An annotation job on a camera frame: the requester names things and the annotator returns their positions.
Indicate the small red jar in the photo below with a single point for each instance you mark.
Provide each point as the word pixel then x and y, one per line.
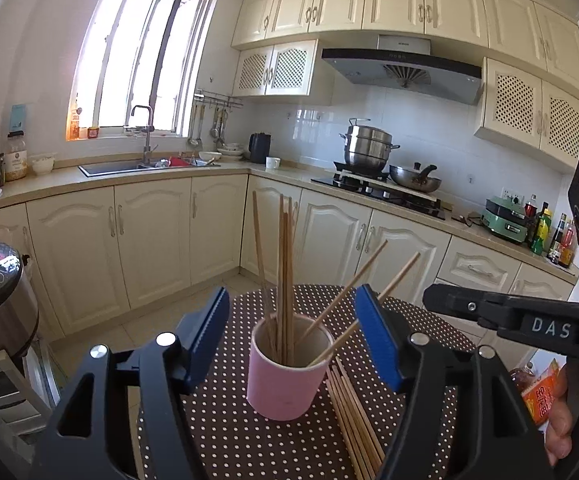
pixel 93 133

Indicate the steel kitchen sink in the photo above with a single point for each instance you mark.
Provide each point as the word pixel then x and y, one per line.
pixel 114 167

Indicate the hanging steel strainer spoon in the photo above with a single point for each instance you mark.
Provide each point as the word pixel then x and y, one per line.
pixel 217 130

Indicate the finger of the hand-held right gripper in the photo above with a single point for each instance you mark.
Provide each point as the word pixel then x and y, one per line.
pixel 469 306

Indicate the person's right hand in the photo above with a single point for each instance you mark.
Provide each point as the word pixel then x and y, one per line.
pixel 558 410

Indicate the steel faucet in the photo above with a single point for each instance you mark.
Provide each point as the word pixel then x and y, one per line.
pixel 147 140

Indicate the pile of wooden chopsticks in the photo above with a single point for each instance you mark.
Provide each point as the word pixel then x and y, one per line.
pixel 354 425

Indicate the clear bottle red label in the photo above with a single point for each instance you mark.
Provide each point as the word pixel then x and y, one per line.
pixel 567 247

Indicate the dark bottle red cap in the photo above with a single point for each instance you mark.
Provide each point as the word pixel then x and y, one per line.
pixel 532 217

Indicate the kitchen window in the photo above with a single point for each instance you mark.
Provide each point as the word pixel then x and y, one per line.
pixel 119 60

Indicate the small white cup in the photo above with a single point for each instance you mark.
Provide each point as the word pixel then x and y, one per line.
pixel 273 162

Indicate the steel utensil rail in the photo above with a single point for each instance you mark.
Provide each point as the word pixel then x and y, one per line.
pixel 219 99

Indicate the brown polka dot tablecloth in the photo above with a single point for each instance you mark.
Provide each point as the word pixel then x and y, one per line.
pixel 219 435

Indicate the hanging steel ladle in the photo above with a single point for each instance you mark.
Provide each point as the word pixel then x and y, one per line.
pixel 194 137

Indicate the steel wok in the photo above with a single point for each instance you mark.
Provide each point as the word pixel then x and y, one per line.
pixel 414 180

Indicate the yellow green bottle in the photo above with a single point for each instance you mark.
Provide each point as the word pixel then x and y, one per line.
pixel 540 235

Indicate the cream upper wall cabinets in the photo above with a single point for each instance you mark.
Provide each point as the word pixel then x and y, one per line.
pixel 394 5

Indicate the glass jar white lid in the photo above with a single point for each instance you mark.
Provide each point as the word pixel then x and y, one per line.
pixel 16 160

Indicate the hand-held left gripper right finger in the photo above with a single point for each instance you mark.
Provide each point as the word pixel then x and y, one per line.
pixel 377 340

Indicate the light blue box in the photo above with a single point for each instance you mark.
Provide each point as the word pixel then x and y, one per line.
pixel 18 117

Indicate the black range hood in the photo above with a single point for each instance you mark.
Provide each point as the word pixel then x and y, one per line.
pixel 399 67

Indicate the bunch of wooden chopsticks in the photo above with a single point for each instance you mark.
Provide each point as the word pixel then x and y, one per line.
pixel 285 270

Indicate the orange bottle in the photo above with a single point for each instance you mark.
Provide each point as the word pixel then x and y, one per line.
pixel 74 127

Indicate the small lattice door cabinet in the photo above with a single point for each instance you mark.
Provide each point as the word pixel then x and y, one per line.
pixel 274 67

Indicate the black kettle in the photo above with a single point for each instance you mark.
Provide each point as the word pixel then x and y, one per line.
pixel 259 149

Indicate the pink cup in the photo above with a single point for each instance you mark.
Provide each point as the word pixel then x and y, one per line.
pixel 279 390

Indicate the steel steamer pot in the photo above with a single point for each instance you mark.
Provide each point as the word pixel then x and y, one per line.
pixel 367 147

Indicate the cream base cabinets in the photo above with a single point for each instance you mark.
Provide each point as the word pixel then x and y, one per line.
pixel 154 245

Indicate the black gas stove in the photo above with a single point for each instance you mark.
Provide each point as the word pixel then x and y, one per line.
pixel 379 192

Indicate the stack of white dishes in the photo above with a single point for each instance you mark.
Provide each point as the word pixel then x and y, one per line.
pixel 231 150

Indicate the white metal shelf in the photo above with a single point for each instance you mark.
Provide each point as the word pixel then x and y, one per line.
pixel 4 400

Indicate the large lattice door cabinet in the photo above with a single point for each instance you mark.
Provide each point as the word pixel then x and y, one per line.
pixel 529 110

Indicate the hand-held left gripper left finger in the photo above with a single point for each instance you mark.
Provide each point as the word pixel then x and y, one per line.
pixel 209 340

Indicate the green electric cooker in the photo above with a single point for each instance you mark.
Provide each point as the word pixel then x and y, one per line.
pixel 508 222

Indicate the orange snack packet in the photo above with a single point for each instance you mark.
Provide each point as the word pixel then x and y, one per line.
pixel 542 395

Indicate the dark sauce bottle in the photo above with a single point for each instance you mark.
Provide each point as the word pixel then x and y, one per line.
pixel 556 242

